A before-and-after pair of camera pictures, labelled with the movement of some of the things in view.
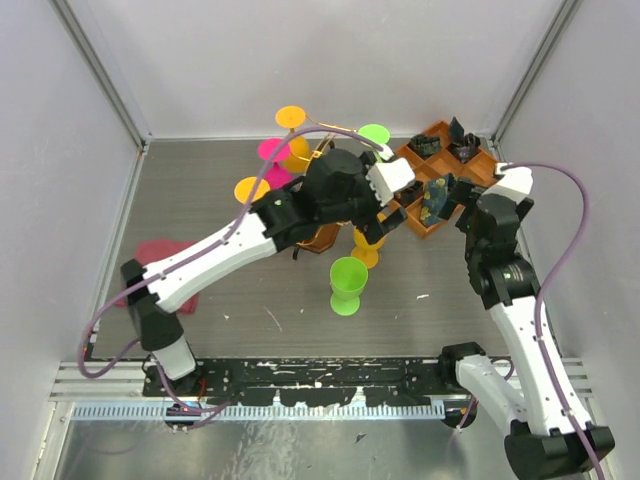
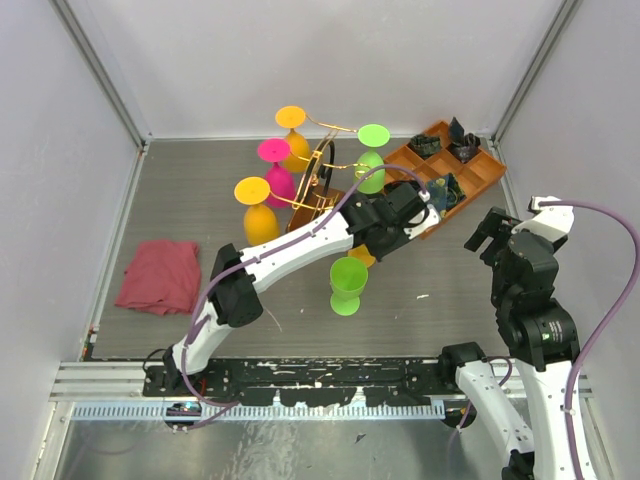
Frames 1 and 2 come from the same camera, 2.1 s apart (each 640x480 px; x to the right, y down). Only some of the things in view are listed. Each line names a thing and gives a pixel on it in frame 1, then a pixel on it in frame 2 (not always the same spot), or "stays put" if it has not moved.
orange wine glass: (364, 253) stays put
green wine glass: (348, 278) stays put
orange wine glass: (298, 155) stays put
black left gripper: (379, 223) -> (417, 201)
